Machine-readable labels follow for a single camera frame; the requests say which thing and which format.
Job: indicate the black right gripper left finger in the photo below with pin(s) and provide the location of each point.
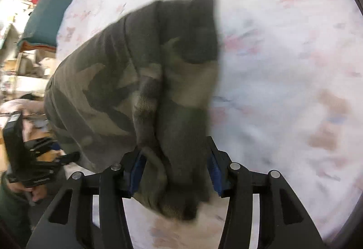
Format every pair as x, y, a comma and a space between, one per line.
88, 211

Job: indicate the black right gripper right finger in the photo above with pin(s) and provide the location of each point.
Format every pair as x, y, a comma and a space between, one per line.
283, 220

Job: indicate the camouflage pants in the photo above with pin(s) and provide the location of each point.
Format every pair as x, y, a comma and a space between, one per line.
145, 82

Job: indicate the person left hand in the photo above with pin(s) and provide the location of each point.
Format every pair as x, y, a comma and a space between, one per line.
34, 194

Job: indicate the teal orange bed footboard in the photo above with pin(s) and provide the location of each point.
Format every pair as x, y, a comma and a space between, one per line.
43, 25

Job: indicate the white floral bed sheet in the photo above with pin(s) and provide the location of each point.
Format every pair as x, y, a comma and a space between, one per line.
289, 97

